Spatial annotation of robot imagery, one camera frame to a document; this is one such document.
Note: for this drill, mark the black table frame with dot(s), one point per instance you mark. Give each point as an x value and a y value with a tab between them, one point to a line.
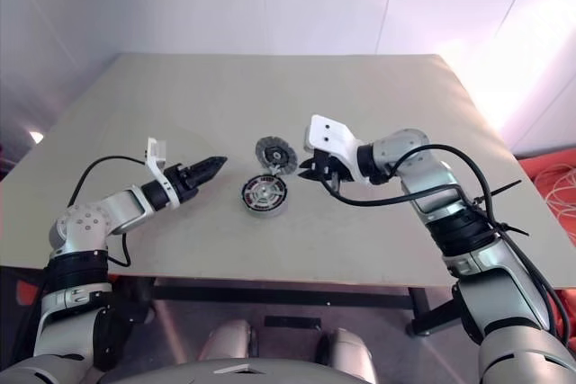
270	296

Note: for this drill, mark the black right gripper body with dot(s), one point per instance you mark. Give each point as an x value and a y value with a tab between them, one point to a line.
326	169

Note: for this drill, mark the black spoked motor rotor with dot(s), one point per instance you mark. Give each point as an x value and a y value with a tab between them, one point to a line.
263	193

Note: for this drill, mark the red object under table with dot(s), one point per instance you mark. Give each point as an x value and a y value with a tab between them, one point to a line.
24	294

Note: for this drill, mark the grey notched motor end cover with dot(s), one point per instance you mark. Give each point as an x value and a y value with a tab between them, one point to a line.
275	155

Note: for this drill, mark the red fabric sheet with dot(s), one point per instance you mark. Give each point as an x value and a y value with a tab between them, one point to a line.
535	172

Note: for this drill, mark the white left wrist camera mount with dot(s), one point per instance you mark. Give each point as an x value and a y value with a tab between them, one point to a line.
156	150

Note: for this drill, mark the black floor strip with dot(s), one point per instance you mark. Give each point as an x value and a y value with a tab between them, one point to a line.
292	322

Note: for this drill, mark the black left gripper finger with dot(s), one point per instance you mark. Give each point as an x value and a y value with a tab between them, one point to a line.
208	165
208	176

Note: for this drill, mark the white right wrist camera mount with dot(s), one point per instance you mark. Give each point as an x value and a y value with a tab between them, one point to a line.
330	132

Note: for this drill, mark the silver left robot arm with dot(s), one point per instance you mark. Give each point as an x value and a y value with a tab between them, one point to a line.
121	206

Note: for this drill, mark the grey robot torso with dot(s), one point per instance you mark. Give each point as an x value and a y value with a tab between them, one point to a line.
247	375

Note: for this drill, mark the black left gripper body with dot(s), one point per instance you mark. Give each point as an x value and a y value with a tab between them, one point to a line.
180	182

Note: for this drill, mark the grey rounded robot knee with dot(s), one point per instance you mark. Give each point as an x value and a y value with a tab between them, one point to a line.
351	348
229	341

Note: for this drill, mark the silver motor stator housing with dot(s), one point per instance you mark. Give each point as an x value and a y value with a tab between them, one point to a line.
252	212

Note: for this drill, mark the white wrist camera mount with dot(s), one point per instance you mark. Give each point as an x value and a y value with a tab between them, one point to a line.
156	150
330	132

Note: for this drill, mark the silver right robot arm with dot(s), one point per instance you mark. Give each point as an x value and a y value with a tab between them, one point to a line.
432	186

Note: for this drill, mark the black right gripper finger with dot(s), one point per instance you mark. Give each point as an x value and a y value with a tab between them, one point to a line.
310	163
308	175

